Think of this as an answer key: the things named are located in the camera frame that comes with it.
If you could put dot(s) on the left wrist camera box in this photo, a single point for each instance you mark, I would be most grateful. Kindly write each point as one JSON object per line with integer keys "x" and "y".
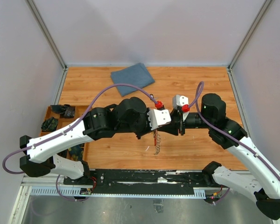
{"x": 158, "y": 118}

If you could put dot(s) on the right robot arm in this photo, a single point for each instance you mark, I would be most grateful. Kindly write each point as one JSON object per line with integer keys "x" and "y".
{"x": 264, "y": 189}

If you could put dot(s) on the wooden compartment tray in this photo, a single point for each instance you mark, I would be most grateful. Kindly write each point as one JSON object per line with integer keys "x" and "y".
{"x": 62, "y": 122}

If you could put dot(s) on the green patterned sock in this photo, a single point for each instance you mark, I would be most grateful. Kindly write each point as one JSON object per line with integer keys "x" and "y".
{"x": 49, "y": 125}

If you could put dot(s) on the red-handled metal key organizer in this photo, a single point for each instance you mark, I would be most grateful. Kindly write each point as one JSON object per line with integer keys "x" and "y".
{"x": 157, "y": 142}

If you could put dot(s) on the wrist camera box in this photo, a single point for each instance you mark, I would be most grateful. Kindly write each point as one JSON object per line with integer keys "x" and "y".
{"x": 158, "y": 118}
{"x": 181, "y": 104}

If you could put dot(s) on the folded blue cloth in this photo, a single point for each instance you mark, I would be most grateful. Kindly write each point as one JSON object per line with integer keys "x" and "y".
{"x": 136, "y": 75}

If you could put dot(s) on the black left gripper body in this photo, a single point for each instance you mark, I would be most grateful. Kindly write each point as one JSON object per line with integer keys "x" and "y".
{"x": 143, "y": 130}

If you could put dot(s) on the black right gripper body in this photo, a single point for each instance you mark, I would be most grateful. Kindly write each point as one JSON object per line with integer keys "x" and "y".
{"x": 178, "y": 113}

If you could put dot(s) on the dark floral sock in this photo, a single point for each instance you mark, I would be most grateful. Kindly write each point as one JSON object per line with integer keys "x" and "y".
{"x": 75, "y": 153}

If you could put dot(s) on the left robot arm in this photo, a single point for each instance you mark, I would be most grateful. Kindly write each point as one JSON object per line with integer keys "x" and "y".
{"x": 129, "y": 116}

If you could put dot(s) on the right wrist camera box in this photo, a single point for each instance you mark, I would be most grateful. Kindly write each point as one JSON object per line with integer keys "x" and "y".
{"x": 181, "y": 104}

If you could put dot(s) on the dark patterned sock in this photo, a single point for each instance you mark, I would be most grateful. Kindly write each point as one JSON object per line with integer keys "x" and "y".
{"x": 65, "y": 111}

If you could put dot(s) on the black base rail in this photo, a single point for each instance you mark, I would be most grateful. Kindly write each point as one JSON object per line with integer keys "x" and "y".
{"x": 144, "y": 182}

